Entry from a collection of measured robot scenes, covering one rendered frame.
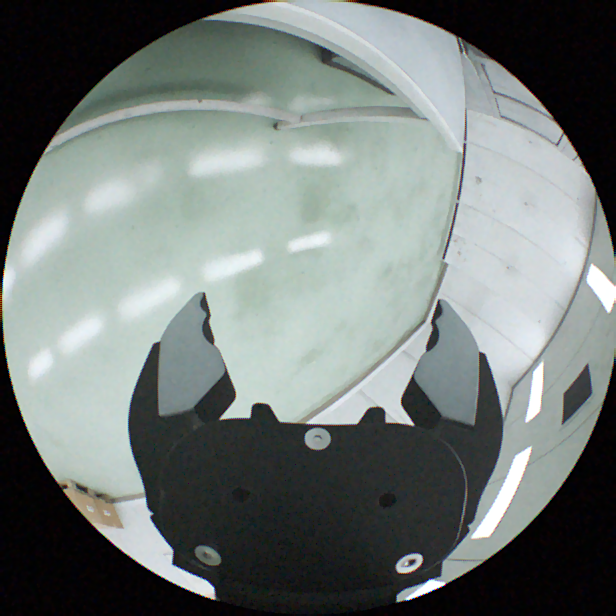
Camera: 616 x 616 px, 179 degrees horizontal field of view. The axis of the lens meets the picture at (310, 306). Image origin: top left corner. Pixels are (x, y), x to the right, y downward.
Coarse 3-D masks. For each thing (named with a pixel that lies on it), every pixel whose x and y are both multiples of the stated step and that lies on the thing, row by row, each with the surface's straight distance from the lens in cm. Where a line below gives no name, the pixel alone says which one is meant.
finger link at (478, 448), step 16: (480, 352) 10; (480, 368) 9; (480, 384) 9; (480, 400) 8; (496, 400) 9; (480, 416) 8; (496, 416) 8; (432, 432) 7; (448, 432) 7; (464, 432) 7; (480, 432) 7; (496, 432) 8; (464, 448) 7; (480, 448) 7; (496, 448) 8; (464, 464) 7; (480, 464) 7; (496, 464) 7; (480, 480) 7; (480, 496) 7; (464, 512) 6
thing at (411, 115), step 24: (264, 24) 34; (288, 24) 34; (336, 48) 38; (96, 120) 78; (288, 120) 87; (312, 120) 82; (336, 120) 76; (360, 120) 71; (384, 120) 66; (408, 120) 61
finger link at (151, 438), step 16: (144, 368) 9; (144, 384) 8; (144, 400) 8; (128, 416) 8; (144, 416) 8; (160, 416) 7; (176, 416) 7; (192, 416) 7; (128, 432) 8; (144, 432) 7; (160, 432) 7; (176, 432) 7; (144, 448) 7; (160, 448) 7; (144, 464) 7; (160, 464) 7; (144, 480) 7; (160, 496) 6; (240, 496) 6
